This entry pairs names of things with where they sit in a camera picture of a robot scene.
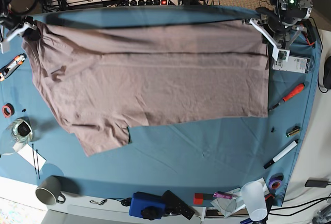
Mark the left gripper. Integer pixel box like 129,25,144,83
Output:
255,14,304,50

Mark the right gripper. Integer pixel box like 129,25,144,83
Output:
1,16,41,42

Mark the mauve T-shirt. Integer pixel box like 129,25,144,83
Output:
22,20,269,155

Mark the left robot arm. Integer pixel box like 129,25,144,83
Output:
243,0,316,59

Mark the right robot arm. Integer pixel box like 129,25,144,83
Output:
1,0,39,46

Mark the orange black clamp tool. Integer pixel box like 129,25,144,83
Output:
303,20,316,47

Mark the orange black utility knife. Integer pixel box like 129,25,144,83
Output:
1,53,27,82

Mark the black computer mouse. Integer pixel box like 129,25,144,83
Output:
323,56,331,90

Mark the red tape roll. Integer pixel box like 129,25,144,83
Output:
2,103,14,118

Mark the green gold battery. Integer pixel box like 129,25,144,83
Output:
286,126,300,138

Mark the white black marker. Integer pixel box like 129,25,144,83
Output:
263,139,299,169

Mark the black zip tie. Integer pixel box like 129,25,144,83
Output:
31,143,40,179

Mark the white paper card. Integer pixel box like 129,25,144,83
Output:
18,144,46,171

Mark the white power strip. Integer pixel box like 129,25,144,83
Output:
123,0,178,6

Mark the purple tape roll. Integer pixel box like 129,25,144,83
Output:
268,175,283,190

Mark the teal table cloth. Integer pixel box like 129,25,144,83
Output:
0,4,322,207

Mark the frosted plastic cup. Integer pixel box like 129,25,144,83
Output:
241,181,267,222

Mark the grey ceramic mug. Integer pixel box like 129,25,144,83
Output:
35,176,66,206

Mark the purple lighter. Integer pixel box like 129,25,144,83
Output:
213,191,233,200

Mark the silver carabiner keyring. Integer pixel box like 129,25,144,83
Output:
89,199,107,205

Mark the red black block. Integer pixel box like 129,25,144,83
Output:
193,193,214,205

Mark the blue box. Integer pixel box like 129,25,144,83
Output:
129,192,166,220

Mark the black remote control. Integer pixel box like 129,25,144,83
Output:
161,190,195,220

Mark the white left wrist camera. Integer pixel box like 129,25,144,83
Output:
272,47,290,62

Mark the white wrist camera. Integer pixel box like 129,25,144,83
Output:
272,47,290,62
0,41,10,54

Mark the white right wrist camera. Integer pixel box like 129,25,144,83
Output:
0,41,10,54

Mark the orange handled screwdriver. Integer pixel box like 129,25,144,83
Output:
268,83,305,111

